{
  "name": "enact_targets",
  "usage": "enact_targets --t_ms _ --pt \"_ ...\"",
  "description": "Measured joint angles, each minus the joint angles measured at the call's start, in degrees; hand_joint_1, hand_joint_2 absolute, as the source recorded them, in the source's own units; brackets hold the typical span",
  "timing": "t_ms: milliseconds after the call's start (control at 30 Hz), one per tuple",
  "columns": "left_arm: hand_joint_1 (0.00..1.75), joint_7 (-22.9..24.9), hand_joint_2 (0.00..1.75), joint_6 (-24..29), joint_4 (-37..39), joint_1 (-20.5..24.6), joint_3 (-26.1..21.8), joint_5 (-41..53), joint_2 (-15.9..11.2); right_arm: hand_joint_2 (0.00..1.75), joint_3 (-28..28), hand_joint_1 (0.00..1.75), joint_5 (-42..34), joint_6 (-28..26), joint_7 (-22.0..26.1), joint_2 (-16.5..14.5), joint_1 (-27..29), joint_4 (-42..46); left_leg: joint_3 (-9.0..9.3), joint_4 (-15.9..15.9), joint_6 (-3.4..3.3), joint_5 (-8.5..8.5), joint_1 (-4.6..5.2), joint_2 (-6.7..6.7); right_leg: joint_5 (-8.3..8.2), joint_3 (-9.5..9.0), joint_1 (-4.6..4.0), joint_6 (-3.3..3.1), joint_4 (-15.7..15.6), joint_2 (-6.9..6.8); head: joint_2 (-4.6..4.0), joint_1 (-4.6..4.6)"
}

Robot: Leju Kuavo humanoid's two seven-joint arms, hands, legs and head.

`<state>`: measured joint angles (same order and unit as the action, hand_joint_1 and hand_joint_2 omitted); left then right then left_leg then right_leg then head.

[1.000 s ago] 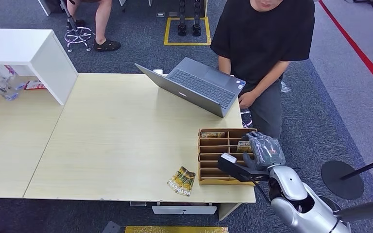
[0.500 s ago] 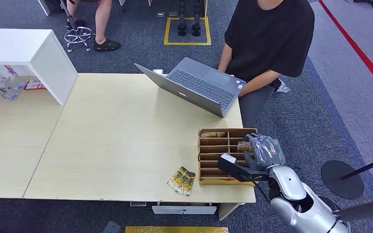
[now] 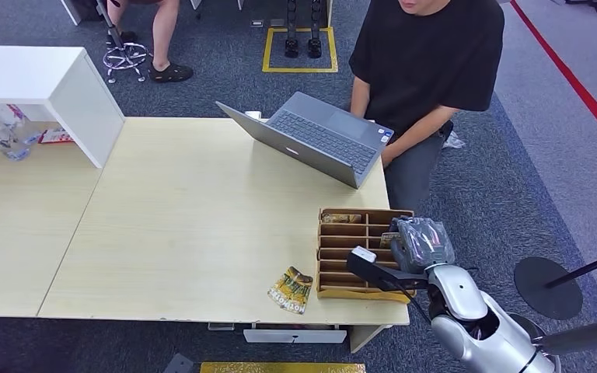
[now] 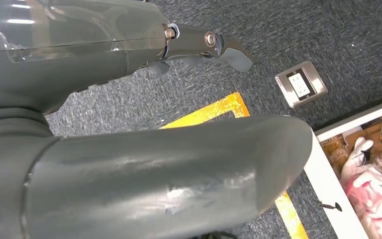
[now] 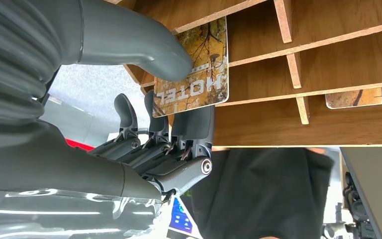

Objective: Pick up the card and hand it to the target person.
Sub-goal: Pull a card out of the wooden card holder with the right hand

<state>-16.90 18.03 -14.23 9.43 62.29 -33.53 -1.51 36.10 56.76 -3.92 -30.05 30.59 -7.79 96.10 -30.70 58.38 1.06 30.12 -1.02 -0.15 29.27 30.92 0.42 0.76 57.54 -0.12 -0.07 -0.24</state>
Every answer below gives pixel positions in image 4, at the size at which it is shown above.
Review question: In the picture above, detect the yellow floor tape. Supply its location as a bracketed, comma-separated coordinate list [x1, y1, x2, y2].
[159, 92, 310, 239]

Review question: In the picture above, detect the silver floor outlet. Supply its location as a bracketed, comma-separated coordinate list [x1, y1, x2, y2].
[275, 60, 328, 110]

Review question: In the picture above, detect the white drawer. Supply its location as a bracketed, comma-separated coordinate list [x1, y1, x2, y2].
[304, 96, 382, 239]

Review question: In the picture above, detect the black drawer key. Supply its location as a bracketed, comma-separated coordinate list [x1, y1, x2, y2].
[318, 201, 343, 213]

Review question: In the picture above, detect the white glove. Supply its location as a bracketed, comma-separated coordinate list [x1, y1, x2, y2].
[341, 136, 382, 215]

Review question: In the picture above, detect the pink item in plastic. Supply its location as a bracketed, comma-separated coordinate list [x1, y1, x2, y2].
[346, 179, 382, 239]

